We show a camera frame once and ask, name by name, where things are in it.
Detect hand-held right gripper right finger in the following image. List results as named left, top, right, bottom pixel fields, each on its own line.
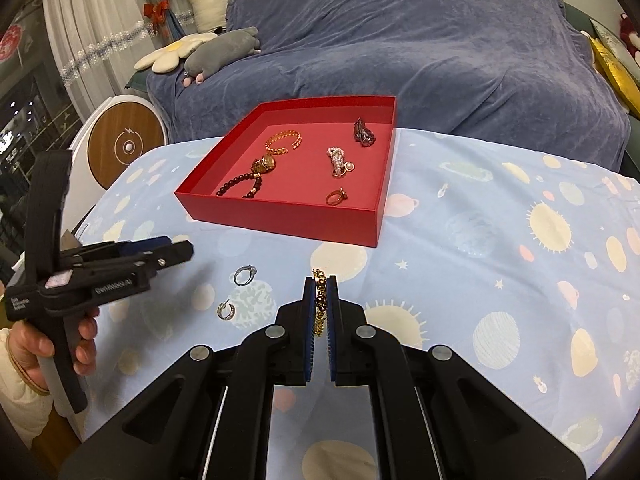
left=326, top=275, right=591, bottom=480

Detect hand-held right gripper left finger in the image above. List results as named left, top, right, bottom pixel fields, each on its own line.
left=60, top=275, right=317, bottom=480

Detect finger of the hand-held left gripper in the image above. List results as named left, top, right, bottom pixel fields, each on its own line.
left=60, top=240, right=195, bottom=281
left=116, top=236, right=173, bottom=252

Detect gold chain bracelet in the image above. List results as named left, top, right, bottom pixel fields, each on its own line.
left=311, top=268, right=328, bottom=341

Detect black bead bracelet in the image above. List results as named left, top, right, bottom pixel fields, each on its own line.
left=216, top=170, right=265, bottom=200

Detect red cardboard box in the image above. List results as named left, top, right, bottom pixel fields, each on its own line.
left=174, top=94, right=398, bottom=249

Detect gold braided bangle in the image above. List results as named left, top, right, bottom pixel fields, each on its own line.
left=264, top=130, right=304, bottom=157

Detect pearl bracelet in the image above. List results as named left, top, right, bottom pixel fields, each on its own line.
left=326, top=146, right=357, bottom=178

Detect silver wristwatch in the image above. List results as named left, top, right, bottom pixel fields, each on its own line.
left=353, top=117, right=377, bottom=148

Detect person's left hand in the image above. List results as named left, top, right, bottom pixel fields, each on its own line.
left=9, top=307, right=101, bottom=392

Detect white appliance with wooden disc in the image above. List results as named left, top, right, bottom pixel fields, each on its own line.
left=65, top=92, right=168, bottom=241

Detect white curtain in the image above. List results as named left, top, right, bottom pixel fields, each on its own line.
left=42, top=0, right=173, bottom=121

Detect flower shaped cushion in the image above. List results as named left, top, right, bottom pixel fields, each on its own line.
left=134, top=31, right=218, bottom=73

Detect grey plush toy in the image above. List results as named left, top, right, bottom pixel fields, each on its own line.
left=182, top=26, right=262, bottom=88

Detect red bow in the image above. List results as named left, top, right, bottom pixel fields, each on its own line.
left=143, top=0, right=171, bottom=36

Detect blue sofa blanket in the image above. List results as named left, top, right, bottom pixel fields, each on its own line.
left=146, top=0, right=632, bottom=173

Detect yellow pillow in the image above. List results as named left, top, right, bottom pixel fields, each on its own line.
left=587, top=35, right=640, bottom=116

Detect patterned pillow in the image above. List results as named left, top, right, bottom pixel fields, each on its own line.
left=590, top=17, right=640, bottom=68

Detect monkey plush toy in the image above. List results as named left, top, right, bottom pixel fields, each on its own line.
left=619, top=11, right=640, bottom=56

